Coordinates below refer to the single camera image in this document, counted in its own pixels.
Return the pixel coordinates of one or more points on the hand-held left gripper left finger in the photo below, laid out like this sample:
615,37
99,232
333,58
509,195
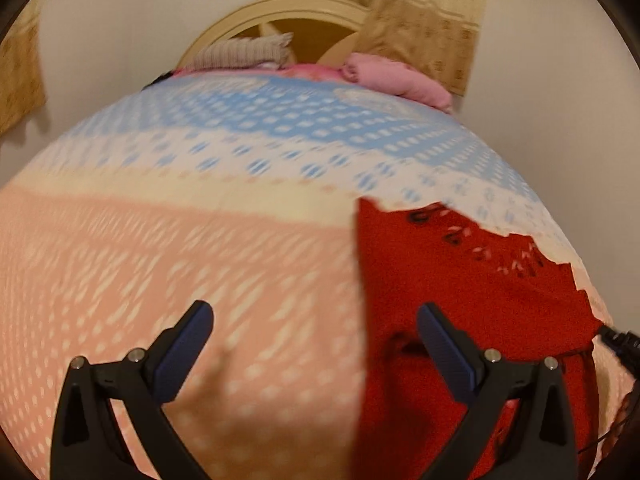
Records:
185,350

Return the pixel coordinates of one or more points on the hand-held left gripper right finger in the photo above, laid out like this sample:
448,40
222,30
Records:
445,355

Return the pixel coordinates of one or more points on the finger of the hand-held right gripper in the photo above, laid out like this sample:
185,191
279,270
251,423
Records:
622,342

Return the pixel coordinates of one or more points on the red knit sweater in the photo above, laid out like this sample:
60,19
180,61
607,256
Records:
425,270

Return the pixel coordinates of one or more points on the dotted pink and blue blanket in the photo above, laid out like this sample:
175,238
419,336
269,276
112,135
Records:
200,210

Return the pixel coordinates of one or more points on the pink pillow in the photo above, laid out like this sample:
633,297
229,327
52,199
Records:
400,80

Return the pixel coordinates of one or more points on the striped grey pillow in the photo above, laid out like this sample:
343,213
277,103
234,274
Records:
235,52

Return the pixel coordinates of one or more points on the pink bed sheet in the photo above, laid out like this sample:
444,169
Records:
310,71

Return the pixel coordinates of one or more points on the cream round headboard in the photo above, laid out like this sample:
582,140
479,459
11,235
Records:
235,20

